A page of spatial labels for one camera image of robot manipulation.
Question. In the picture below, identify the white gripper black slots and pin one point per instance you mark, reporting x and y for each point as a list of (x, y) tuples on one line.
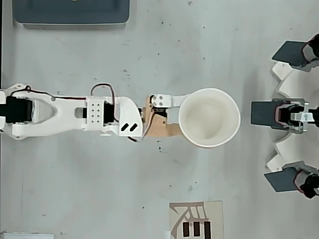
[(159, 122)]

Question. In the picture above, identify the white round dispenser stand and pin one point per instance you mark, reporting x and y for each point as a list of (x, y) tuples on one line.
[(299, 82)]

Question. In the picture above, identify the grey plastic tray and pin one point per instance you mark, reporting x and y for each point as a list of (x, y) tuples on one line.
[(69, 10)]

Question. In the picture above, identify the black red pump head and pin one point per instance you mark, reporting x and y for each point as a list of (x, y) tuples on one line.
[(309, 184), (311, 52), (294, 115)]

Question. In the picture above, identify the black paper cup white inside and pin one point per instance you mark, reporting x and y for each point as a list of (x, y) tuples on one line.
[(209, 117)]

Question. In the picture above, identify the dark grey dispenser panel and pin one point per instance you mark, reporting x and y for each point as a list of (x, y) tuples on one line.
[(281, 180), (289, 53), (263, 113)]

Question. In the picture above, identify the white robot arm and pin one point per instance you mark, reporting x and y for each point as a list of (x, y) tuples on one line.
[(62, 117)]

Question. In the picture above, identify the printed paper mat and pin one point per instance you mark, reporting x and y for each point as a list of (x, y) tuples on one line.
[(214, 216)]

